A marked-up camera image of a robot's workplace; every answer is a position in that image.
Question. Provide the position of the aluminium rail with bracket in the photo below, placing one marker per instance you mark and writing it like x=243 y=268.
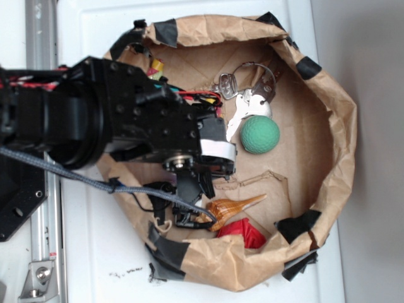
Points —
x=46 y=277

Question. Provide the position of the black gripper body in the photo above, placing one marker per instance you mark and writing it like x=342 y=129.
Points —
x=196 y=150

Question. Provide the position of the red cloth piece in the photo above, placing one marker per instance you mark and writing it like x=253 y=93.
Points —
x=253 y=238

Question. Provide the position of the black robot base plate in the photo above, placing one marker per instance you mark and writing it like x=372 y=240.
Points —
x=23 y=189

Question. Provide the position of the brown paper bag bin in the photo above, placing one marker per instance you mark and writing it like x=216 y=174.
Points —
x=307 y=178

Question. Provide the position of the white tray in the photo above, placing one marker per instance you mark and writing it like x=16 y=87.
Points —
x=105 y=259

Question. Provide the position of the brown spiral seashell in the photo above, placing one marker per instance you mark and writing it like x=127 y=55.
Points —
x=224 y=209

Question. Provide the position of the bunch of silver keys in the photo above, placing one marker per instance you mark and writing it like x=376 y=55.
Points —
x=253 y=101

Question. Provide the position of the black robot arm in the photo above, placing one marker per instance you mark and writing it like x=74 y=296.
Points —
x=100 y=106

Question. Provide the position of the green golf ball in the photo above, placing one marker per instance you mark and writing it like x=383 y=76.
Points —
x=259 y=134

